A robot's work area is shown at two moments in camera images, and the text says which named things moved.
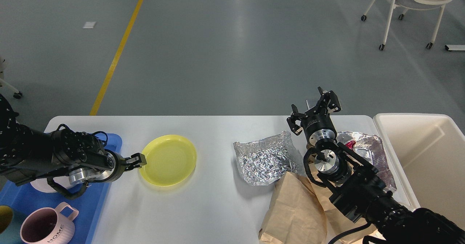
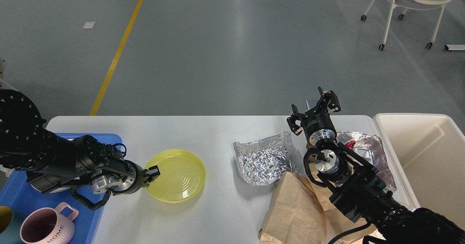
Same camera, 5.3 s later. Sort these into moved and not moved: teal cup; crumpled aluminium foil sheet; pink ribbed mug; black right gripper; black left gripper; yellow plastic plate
Moved: yellow plastic plate; black left gripper
Not moved: teal cup; black right gripper; pink ribbed mug; crumpled aluminium foil sheet
